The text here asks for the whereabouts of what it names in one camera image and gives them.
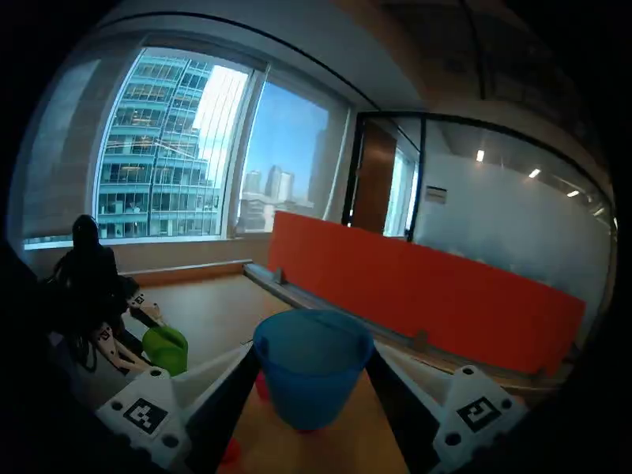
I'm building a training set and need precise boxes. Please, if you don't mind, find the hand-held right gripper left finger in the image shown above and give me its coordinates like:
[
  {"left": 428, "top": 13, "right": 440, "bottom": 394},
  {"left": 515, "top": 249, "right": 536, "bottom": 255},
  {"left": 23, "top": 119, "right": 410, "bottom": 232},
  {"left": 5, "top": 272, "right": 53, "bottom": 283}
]
[{"left": 96, "top": 340, "right": 261, "bottom": 474}]

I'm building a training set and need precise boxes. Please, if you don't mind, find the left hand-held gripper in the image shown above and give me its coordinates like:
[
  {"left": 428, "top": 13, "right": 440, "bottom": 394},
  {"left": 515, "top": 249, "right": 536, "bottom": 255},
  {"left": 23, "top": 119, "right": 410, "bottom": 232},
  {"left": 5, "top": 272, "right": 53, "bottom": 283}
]
[{"left": 41, "top": 214, "right": 168, "bottom": 372}]

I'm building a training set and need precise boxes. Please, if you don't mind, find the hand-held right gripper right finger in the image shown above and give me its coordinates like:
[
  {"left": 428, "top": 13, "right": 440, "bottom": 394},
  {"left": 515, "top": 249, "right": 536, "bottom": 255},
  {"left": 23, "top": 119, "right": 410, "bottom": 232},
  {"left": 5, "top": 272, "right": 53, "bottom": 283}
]
[{"left": 366, "top": 339, "right": 529, "bottom": 474}]

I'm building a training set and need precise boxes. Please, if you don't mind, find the green plastic cup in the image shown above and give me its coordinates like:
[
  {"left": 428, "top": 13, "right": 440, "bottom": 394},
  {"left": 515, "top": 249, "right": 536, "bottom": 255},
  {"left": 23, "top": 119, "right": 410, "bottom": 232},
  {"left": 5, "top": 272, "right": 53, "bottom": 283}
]
[{"left": 141, "top": 325, "right": 190, "bottom": 382}]

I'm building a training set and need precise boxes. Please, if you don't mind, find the blue plastic cup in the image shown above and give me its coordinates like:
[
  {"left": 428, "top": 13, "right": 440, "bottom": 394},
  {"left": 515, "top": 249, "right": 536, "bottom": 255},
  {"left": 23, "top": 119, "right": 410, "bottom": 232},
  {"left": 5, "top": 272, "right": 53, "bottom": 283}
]
[{"left": 252, "top": 309, "right": 374, "bottom": 432}]

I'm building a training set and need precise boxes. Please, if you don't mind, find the red desk screen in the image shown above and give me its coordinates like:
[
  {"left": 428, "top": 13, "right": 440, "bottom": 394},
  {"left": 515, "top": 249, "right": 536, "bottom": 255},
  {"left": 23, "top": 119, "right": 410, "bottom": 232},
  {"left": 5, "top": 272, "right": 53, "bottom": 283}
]
[{"left": 243, "top": 210, "right": 588, "bottom": 392}]

